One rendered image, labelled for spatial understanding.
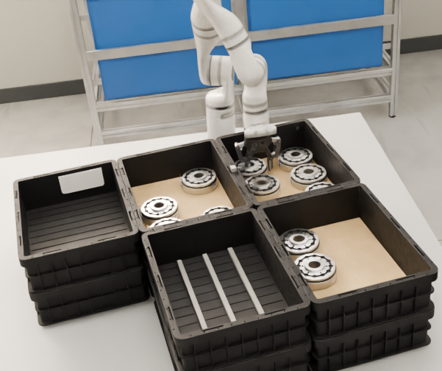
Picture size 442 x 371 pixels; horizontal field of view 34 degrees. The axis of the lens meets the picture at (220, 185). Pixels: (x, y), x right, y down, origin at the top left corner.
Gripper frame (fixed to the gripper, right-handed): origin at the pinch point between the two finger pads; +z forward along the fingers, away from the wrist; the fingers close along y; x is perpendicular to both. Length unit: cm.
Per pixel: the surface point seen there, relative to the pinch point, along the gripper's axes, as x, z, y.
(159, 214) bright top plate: 17.6, -0.5, 31.5
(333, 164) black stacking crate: 12.1, -4.4, -19.3
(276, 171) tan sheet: 0.5, 2.3, -4.9
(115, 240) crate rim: 36, -7, 43
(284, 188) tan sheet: 10.3, 2.3, -5.1
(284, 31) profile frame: -171, 25, -47
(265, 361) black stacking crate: 73, 5, 14
